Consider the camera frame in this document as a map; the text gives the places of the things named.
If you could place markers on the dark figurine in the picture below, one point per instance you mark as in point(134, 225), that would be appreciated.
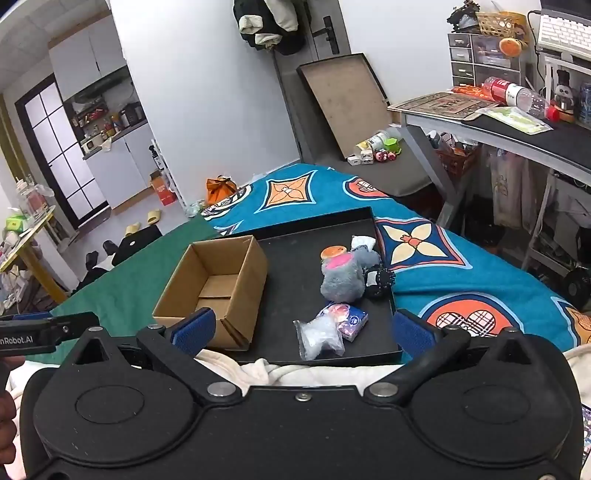
point(461, 16)

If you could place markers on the clear plastic bag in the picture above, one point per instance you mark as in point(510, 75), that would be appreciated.
point(318, 337)

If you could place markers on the yellow slipper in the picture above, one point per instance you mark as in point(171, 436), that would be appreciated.
point(153, 216)
point(133, 229)

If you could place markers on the black framed glass door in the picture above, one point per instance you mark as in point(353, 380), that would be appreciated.
point(60, 152)

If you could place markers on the black dice stool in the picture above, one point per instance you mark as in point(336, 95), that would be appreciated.
point(138, 242)

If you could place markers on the black stitched plush toy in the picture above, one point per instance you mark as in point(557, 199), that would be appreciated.
point(376, 281)

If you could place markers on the plastic bottle red label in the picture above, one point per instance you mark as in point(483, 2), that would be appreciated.
point(517, 97)

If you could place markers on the tissue packet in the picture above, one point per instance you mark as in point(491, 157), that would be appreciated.
point(353, 323)

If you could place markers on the white wall cabinet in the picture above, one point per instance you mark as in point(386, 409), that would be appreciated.
point(87, 55)

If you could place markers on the orange carton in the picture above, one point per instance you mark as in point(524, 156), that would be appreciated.
point(165, 194)

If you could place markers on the dark clothes pile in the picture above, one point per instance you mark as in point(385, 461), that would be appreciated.
point(94, 274)

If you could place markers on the woven basket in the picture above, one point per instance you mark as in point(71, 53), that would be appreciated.
point(501, 23)

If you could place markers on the orange gift bag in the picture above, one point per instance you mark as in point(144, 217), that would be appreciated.
point(219, 191)

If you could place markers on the green blanket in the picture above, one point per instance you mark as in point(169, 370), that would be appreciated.
point(134, 277)

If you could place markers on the cream fleece cloth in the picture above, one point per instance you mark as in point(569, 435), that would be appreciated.
point(258, 369)

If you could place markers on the grey plush toy pink ear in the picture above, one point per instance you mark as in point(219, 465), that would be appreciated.
point(341, 281)

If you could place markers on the patterned desk mat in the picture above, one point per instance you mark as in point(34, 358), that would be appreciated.
point(443, 105)

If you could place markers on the hamburger plush toy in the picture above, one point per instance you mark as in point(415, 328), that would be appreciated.
point(333, 252)

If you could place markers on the denim plush toy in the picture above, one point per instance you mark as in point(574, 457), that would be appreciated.
point(367, 259)

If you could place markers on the green flat packet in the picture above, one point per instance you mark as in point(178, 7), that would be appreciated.
point(517, 119)

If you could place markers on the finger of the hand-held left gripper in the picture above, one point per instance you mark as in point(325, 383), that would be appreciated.
point(76, 325)

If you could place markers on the grey door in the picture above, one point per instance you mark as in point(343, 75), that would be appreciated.
point(295, 106)

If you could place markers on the dark hanging clothes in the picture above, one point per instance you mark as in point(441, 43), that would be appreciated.
point(258, 18)

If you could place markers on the black slipper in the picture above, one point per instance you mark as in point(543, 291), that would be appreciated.
point(92, 259)
point(110, 247)

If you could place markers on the brown cardboard box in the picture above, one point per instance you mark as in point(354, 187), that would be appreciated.
point(240, 286)

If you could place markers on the white cloth pad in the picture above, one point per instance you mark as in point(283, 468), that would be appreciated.
point(362, 241)

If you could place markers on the white kitchen cabinet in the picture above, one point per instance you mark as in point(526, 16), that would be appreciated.
point(120, 170)

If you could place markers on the orange round plush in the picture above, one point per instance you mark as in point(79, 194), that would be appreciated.
point(510, 46)

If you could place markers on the orange flat packets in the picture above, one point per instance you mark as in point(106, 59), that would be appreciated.
point(468, 92)

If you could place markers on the cream tote bag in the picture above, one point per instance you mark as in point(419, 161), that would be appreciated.
point(505, 189)

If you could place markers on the red plastic basket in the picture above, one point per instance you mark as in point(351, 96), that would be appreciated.
point(455, 161)

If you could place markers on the green cup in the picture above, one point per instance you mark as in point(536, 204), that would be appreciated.
point(392, 145)

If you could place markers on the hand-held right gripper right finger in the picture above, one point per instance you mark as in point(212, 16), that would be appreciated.
point(413, 332)

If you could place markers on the glass jar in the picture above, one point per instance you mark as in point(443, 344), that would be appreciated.
point(32, 198)

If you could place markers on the grey desk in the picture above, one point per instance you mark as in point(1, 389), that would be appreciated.
point(568, 138)

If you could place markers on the white narrow rack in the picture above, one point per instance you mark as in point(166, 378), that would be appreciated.
point(161, 161)

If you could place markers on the blue printed blanket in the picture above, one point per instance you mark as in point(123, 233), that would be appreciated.
point(485, 286)

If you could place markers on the grey drawer organizer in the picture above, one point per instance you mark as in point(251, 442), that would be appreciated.
point(461, 60)

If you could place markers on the white toy figure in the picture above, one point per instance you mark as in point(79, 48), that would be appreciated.
point(366, 157)

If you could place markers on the panda figure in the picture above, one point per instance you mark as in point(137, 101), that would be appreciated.
point(564, 94)

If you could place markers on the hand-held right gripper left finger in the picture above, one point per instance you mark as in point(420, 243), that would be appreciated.
point(194, 330)

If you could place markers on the yellow table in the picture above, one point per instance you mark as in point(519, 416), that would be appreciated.
point(41, 272)

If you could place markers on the person's left hand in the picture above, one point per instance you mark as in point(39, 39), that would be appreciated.
point(5, 415)

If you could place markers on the white keyboard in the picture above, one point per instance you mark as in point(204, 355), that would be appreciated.
point(563, 32)

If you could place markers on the black shallow tray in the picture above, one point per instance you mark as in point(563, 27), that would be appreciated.
point(295, 286)

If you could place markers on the red toy figure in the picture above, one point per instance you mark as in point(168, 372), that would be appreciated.
point(384, 155)

